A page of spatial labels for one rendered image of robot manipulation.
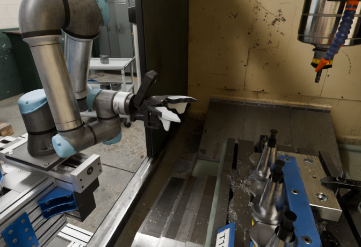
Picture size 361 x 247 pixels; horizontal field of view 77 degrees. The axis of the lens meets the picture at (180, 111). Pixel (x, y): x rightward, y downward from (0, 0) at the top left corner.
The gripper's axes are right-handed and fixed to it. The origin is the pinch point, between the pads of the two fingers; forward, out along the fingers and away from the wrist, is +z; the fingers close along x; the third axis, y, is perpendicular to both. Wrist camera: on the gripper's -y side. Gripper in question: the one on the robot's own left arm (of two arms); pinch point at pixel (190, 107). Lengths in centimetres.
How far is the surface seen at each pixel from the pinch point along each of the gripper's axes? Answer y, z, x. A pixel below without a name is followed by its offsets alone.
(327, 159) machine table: 40, 54, -51
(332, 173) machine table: 40, 54, -40
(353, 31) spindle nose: -21.1, 37.1, -11.2
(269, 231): 8.4, 23.4, 26.7
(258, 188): 8.4, 20.9, 17.0
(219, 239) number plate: 37.0, 13.6, 10.6
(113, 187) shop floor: 130, -99, -74
